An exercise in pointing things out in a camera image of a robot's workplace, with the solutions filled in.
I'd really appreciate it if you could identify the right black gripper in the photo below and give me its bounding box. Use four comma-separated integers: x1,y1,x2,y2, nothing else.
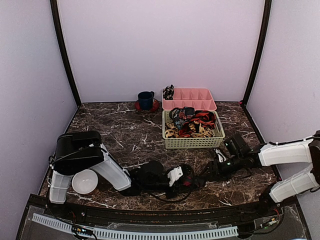
199,153,244,182

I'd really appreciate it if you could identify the red navy striped tie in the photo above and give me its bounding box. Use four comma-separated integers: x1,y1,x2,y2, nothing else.
182,176,207,191

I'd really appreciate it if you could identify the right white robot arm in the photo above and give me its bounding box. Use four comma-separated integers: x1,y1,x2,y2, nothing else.
203,131,320,217

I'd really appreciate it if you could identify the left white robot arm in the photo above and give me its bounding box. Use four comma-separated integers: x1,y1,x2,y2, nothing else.
48,131,196,218

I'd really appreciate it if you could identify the green perforated plastic basket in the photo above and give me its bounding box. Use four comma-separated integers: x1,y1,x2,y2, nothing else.
162,110,226,149

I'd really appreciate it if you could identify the yellow insect print tie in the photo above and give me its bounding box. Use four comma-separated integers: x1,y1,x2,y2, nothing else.
164,121,216,139

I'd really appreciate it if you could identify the black red striped tie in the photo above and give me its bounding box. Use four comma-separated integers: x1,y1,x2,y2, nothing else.
188,111,217,130

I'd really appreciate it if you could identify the dark floral tie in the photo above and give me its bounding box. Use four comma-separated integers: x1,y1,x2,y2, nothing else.
169,106,195,130

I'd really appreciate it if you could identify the white bowl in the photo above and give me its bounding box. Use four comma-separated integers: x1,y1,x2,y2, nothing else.
71,169,99,195

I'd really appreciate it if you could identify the pink divided organizer box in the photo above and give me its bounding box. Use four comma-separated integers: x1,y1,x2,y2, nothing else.
162,88,217,111

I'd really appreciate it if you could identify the red saucer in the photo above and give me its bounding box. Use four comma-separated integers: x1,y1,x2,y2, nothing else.
134,98,160,113

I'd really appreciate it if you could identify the dark blue mug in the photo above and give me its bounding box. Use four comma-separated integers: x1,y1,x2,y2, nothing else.
138,91,155,111

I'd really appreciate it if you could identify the rolled black floral tie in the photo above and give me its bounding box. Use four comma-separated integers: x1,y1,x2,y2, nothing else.
162,84,175,100

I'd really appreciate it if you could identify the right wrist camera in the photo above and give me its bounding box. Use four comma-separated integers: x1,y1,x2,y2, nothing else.
213,148,228,163

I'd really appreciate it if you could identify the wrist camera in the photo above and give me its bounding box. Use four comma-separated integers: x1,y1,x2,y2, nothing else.
167,166,183,187
213,148,228,163

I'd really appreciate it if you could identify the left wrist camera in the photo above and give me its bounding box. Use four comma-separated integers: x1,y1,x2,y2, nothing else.
167,166,183,187

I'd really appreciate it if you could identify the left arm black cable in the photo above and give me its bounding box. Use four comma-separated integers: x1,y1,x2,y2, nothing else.
142,163,197,203

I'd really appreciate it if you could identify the black front rail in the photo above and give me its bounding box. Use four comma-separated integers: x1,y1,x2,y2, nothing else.
51,195,281,225

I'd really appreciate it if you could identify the white slotted cable duct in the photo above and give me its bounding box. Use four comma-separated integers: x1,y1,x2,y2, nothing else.
31,213,239,240

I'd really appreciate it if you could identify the right black corner post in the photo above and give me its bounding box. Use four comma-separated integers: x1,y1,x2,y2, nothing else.
241,0,272,108

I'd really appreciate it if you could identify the black corner post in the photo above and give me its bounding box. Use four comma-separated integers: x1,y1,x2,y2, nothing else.
49,0,82,108
241,0,272,108

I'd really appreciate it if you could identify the left black corner post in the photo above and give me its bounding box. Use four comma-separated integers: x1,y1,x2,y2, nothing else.
49,0,82,108

